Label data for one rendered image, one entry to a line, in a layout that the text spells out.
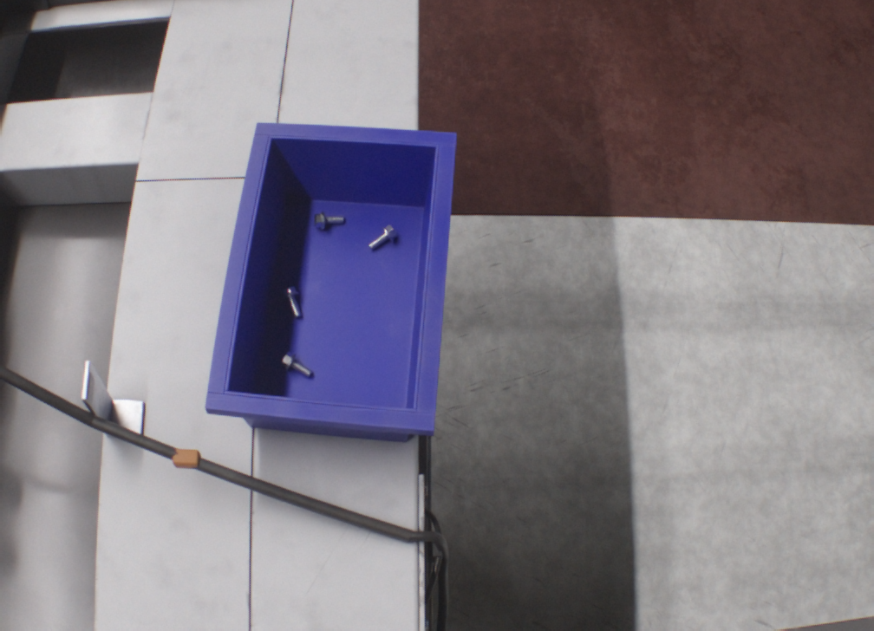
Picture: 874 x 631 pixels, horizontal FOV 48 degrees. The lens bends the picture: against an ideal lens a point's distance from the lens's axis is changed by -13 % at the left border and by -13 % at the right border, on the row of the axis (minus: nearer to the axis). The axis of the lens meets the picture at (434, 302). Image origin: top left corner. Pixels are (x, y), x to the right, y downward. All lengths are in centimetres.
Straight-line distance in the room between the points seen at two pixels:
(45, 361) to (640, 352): 110
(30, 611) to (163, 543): 16
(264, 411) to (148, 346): 15
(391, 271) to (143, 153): 25
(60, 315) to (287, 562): 32
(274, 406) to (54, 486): 25
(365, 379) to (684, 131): 131
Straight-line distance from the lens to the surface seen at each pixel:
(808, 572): 175
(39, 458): 91
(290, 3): 103
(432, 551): 80
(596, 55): 211
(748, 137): 208
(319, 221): 86
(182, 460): 77
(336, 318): 84
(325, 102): 95
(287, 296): 83
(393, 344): 83
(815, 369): 187
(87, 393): 76
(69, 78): 112
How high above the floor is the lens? 159
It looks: 63 degrees down
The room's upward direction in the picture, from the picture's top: 4 degrees clockwise
